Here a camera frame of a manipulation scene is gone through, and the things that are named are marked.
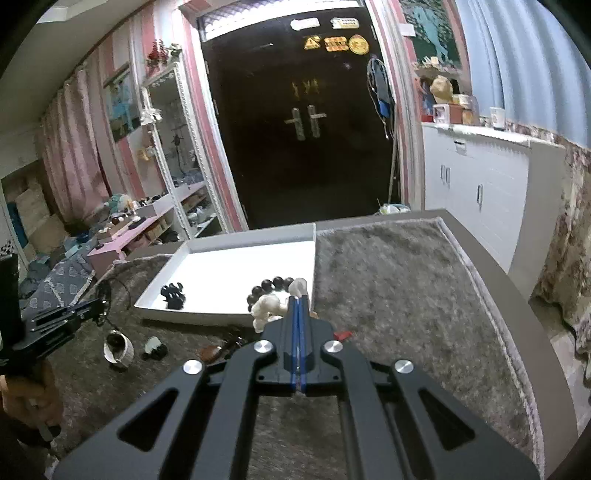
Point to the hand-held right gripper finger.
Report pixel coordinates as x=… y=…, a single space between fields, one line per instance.
x=295 y=332
x=303 y=332

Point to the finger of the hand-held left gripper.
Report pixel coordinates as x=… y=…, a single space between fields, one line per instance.
x=64 y=316

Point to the white band wristwatch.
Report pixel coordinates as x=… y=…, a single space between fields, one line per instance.
x=122 y=357

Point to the brown pendant with black knot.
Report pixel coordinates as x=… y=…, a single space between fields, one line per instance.
x=210 y=353

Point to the white rectangular tray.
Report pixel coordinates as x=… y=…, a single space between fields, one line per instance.
x=231 y=272

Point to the person's left hand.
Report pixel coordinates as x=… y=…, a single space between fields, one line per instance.
x=27 y=397

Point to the blue patterned blanket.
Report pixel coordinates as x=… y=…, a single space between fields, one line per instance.
x=60 y=277

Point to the grey fluffy mat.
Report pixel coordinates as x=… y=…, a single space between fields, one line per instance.
x=392 y=300

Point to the pink shelf unit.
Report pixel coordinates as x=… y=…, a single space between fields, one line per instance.
x=138 y=230

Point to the pale green plush toy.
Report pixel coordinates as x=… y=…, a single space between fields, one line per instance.
x=115 y=203

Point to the green white plastic bag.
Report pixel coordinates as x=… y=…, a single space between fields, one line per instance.
x=392 y=210

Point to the pink striped curtain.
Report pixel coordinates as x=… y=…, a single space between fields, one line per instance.
x=78 y=152

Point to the dark double door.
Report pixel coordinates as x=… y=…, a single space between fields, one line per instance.
x=300 y=161

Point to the mop stick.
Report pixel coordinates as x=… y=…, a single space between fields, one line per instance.
x=392 y=166

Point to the white framed standing mirror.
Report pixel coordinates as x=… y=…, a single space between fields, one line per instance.
x=178 y=152

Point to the white cabinet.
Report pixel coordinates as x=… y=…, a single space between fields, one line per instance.
x=475 y=184

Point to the red flower decoration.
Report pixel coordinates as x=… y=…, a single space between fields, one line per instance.
x=161 y=50

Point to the floral patterned cloth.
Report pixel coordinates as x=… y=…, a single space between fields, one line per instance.
x=568 y=230

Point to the triangular yellow door sticker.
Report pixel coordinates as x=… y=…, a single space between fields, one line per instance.
x=312 y=43

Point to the white cup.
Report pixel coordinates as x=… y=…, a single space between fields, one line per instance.
x=497 y=116

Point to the rectangular yellow door sticker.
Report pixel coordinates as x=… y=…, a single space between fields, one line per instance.
x=336 y=44

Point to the round yellow door sticker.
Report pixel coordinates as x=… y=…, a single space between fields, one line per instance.
x=358 y=45

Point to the blue curtain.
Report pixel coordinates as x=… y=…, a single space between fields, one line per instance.
x=521 y=60

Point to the blue landscape wall painting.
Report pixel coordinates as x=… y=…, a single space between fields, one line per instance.
x=122 y=104

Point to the green wall painting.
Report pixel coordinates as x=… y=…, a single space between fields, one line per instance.
x=431 y=30

